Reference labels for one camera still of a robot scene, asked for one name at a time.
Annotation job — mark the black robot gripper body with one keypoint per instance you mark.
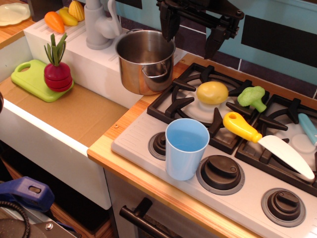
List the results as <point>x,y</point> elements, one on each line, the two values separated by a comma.
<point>208,13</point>

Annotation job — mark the blue clamp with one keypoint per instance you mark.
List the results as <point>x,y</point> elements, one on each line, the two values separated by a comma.
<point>27,192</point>

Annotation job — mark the orange toy pepper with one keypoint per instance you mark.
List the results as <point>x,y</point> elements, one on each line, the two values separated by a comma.
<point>54,21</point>

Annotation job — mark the light blue plastic cup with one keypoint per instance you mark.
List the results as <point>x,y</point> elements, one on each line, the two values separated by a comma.
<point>186,141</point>

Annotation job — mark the black left stove knob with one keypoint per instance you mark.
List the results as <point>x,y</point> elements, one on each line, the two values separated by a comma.
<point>157,146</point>

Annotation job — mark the stainless steel pot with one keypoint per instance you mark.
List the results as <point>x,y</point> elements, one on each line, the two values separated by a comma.
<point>146,61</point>

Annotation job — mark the green toy cutting board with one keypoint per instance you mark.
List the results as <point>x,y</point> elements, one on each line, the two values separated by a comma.
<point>30,76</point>

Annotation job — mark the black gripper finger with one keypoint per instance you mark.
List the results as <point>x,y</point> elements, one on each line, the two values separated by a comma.
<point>169,20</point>
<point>215,40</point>

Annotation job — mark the black stove knob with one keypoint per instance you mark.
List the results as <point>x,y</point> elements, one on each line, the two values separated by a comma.
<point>220,175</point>
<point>157,146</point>
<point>283,207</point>

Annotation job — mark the grey toy faucet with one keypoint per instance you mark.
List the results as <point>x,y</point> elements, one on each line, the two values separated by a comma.
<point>101,30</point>

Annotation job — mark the yellow toy potato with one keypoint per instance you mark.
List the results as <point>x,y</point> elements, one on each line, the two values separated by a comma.
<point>212,93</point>

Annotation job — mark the grey toy stove top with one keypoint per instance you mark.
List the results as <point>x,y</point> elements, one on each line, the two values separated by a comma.
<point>243,207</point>

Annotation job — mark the yellow handled toy knife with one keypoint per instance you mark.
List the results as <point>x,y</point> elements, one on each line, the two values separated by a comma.
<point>236,124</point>

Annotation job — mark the black right burner grate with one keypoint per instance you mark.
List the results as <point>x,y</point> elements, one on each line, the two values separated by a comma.
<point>281,118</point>

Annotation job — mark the black right stove knob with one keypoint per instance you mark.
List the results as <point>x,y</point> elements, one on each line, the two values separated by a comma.
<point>283,207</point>

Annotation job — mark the green toy broccoli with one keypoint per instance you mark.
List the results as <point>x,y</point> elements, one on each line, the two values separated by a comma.
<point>252,96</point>

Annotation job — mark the yellow toy corn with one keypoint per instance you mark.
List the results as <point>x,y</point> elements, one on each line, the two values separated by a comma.
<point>76,10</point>

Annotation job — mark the cream plate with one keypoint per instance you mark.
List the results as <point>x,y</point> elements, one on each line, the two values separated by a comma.
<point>13,13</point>

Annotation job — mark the white toy sink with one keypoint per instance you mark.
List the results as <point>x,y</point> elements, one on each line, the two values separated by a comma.
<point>56,135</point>

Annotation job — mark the black middle stove knob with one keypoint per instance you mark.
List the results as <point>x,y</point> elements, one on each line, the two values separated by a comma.
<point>220,175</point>

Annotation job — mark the black oven door handle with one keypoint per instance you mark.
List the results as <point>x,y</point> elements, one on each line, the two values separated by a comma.
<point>136,217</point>

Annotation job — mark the red toy radish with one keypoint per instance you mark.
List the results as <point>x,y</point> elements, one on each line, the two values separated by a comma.
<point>57,74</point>

